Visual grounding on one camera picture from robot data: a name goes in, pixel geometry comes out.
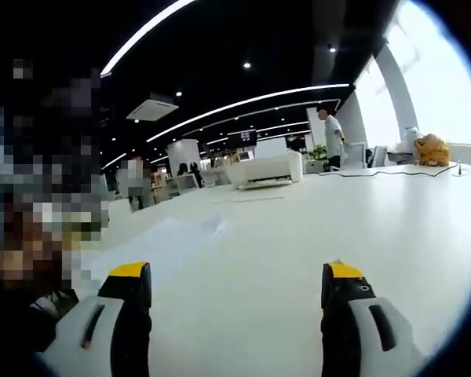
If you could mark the bright office window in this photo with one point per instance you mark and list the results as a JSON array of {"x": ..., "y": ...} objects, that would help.
[
  {"x": 377, "y": 114},
  {"x": 447, "y": 78}
]

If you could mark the stack of white printing papers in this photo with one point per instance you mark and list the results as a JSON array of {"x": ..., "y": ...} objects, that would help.
[{"x": 161, "y": 239}]

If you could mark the green potted plant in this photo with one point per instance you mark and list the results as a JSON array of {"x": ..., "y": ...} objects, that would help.
[{"x": 320, "y": 153}]

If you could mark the ceiling air conditioner unit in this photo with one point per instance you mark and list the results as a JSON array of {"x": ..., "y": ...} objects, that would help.
[{"x": 153, "y": 107}]

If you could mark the grey mesh office chair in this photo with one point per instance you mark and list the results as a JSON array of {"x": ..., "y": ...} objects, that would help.
[
  {"x": 380, "y": 157},
  {"x": 355, "y": 155}
]

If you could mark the white printer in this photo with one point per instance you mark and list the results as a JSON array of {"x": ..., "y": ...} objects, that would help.
[{"x": 267, "y": 167}]

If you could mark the white table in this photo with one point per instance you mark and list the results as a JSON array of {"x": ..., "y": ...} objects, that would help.
[{"x": 278, "y": 255}]

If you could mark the small hanging dark screen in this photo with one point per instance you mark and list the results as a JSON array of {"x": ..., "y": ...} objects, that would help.
[{"x": 248, "y": 136}]

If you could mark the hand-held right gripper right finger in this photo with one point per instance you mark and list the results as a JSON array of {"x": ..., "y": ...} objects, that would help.
[{"x": 337, "y": 326}]

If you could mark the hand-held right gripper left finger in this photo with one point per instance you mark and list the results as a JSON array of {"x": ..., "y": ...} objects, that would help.
[{"x": 133, "y": 326}]

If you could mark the white jug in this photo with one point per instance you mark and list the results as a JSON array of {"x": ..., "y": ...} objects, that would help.
[{"x": 410, "y": 137}]

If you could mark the orange plush toy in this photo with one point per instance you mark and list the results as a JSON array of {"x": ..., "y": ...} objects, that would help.
[{"x": 431, "y": 151}]

